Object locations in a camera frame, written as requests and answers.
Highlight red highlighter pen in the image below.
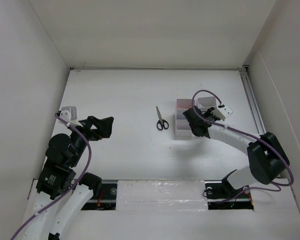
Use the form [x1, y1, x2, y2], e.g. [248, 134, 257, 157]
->
[177, 105, 189, 109]

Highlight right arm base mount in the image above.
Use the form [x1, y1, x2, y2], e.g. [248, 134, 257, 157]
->
[202, 181, 254, 210]

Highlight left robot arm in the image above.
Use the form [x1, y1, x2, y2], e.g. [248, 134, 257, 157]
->
[23, 110, 114, 240]

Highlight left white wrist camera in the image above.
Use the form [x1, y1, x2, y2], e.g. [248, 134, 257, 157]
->
[59, 106, 77, 122]

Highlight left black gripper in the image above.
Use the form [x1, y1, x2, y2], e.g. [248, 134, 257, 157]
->
[68, 114, 114, 166]

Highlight white foam front block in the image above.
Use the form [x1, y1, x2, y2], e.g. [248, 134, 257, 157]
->
[116, 180, 208, 212]

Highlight black handled scissors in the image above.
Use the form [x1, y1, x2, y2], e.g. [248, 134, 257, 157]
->
[156, 106, 169, 131]

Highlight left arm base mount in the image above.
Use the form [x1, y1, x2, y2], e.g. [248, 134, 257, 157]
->
[79, 172, 118, 211]

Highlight aluminium side rail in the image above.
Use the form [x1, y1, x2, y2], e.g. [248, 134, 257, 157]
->
[238, 65, 267, 135]

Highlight white six-slot organizer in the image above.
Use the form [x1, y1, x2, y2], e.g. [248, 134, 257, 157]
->
[174, 95, 218, 138]

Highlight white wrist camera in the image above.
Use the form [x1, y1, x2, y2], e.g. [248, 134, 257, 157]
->
[212, 105, 233, 121]
[59, 106, 77, 122]

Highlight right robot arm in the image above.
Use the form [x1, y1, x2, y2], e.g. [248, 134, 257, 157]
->
[183, 105, 290, 203]

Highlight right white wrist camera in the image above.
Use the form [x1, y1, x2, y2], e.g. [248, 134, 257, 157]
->
[212, 105, 233, 121]

